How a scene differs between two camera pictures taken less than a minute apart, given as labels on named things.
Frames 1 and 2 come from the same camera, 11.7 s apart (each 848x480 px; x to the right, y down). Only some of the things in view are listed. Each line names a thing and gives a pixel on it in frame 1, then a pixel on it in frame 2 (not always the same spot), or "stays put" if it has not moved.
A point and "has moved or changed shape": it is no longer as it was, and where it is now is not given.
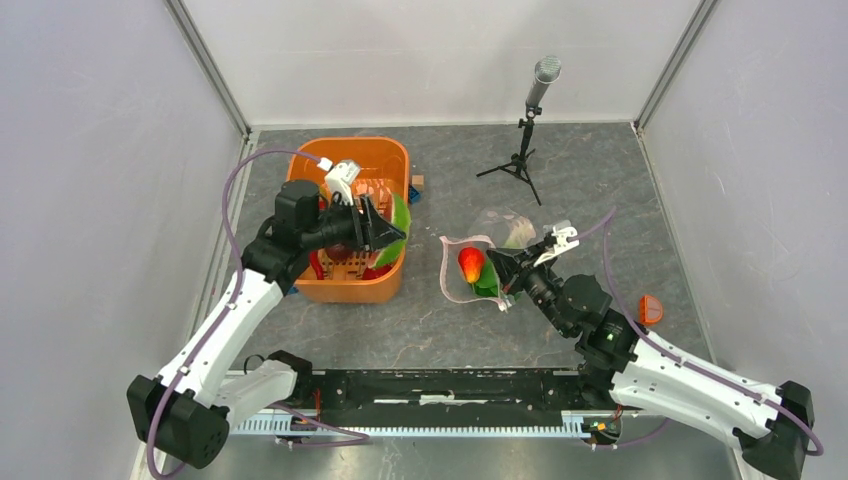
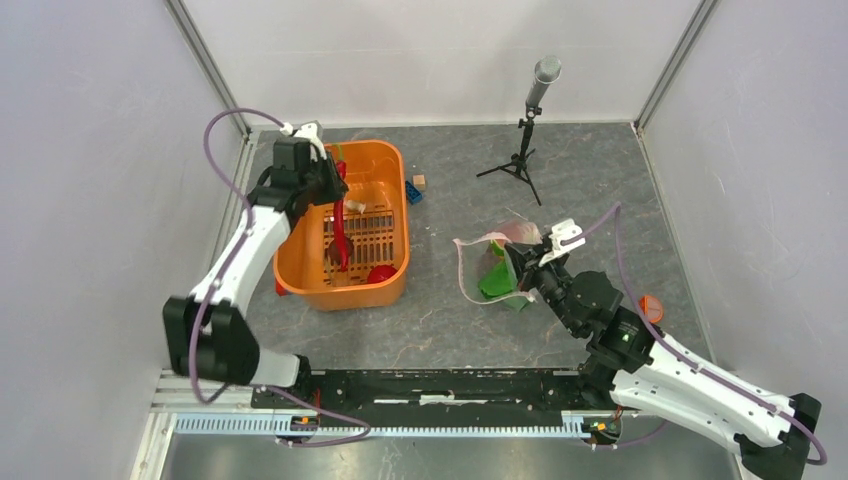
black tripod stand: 518,161 stays put
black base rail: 574,390 stays put
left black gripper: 371,230 → 337,188
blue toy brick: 414,195 stays put
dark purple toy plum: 339,252 stays put
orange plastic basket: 340,273 has moved or changed shape
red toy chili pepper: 316,264 has moved or changed shape
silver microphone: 546,71 stays put
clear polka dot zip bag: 469,272 has moved or changed shape
